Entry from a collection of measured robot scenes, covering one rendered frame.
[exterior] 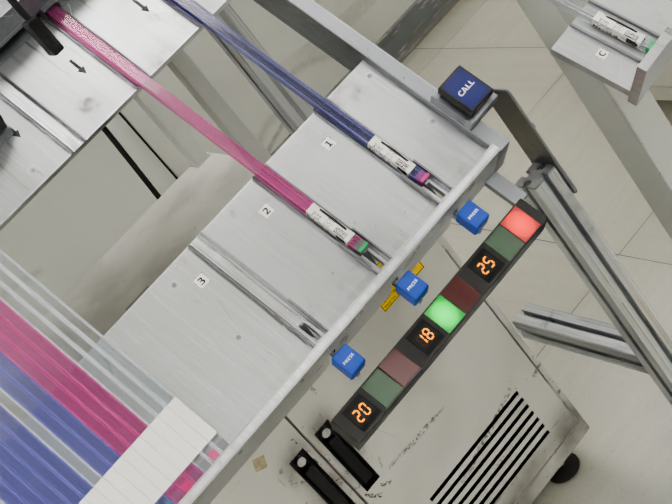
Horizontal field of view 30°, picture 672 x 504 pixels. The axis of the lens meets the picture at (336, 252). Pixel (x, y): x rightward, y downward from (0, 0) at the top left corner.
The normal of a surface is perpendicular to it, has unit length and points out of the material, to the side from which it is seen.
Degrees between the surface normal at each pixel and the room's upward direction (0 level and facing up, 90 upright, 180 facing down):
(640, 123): 90
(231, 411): 48
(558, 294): 0
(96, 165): 90
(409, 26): 90
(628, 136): 90
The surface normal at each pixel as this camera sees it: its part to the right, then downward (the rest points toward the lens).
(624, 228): -0.57, -0.69
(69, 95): 0.00, -0.37
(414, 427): 0.52, 0.13
